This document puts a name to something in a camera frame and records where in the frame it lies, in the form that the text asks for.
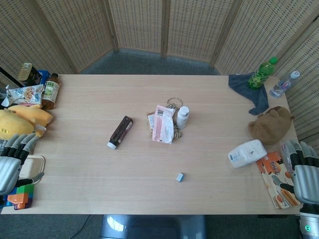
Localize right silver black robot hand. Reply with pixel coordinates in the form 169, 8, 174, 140
271, 139, 319, 206

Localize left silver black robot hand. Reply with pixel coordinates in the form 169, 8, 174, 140
0, 133, 45, 196

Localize dark brown bottle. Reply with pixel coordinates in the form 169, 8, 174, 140
106, 115, 134, 150

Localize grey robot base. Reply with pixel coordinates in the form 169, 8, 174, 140
99, 214, 208, 239

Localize colourful building blocks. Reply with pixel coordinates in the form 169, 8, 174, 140
4, 183, 35, 210

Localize beige takeout box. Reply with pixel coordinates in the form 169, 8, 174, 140
18, 154, 46, 185

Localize clear plastic wrapper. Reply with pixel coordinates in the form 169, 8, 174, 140
279, 140, 295, 173

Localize orange snack box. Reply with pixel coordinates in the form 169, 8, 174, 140
256, 151, 303, 210

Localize yellow plush toy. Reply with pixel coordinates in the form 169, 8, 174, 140
0, 104, 54, 140

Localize white tissue pack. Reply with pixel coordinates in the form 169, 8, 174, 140
227, 139, 268, 170

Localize brown plush toy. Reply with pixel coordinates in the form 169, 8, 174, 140
248, 106, 296, 146

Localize snack bag with food print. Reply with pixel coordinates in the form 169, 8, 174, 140
5, 84, 45, 106

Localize brown tea bottle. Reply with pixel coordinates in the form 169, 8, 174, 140
40, 73, 61, 111

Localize grey cloth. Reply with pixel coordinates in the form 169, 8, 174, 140
228, 74, 270, 116

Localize clear water bottle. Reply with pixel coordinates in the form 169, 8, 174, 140
269, 70, 301, 99

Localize dark can with gold lid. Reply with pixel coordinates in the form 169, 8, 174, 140
16, 62, 43, 87

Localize blue box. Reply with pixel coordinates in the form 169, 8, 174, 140
37, 69, 52, 83

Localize green drink bottle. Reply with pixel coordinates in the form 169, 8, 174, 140
247, 56, 279, 91

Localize white plastic bottle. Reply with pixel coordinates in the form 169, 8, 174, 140
175, 106, 190, 129

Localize pink plastic packet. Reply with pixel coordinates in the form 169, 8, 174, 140
152, 104, 175, 145

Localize woven wooden folding screen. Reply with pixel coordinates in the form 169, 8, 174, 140
0, 0, 319, 141

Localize black floor cable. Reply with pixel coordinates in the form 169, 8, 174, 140
71, 215, 91, 239

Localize woven straw rope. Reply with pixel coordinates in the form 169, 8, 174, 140
166, 97, 184, 140

